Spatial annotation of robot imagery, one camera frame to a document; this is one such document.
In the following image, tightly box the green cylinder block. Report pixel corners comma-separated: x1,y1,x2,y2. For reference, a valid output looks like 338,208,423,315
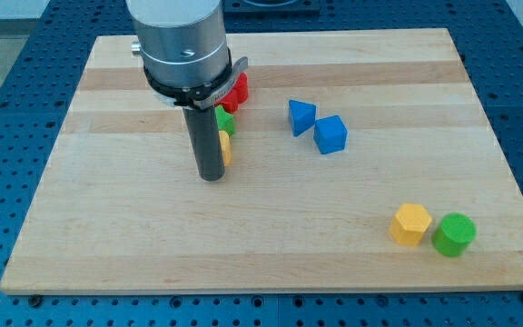
431,213,477,257

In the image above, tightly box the yellow block behind rod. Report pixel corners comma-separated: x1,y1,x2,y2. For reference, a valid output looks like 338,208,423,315
219,130,232,166

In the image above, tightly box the green star block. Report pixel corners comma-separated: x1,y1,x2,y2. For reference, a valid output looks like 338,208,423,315
215,105,235,136

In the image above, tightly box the yellow hexagon block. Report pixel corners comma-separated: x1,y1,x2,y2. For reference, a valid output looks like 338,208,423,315
389,203,433,246

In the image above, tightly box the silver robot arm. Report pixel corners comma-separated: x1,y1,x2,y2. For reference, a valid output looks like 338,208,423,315
126,0,248,110

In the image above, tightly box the red block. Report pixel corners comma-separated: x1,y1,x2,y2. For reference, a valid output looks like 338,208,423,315
217,73,249,114

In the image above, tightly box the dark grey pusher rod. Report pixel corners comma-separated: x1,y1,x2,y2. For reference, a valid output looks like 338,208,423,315
183,107,225,182

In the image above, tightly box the blue cube block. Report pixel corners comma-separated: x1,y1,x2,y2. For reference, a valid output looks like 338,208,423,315
313,115,348,154

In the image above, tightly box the wooden board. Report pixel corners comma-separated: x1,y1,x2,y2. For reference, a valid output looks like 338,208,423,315
0,28,523,295

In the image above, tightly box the blue triangular prism block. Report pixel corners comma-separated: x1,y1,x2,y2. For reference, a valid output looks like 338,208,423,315
288,100,317,137

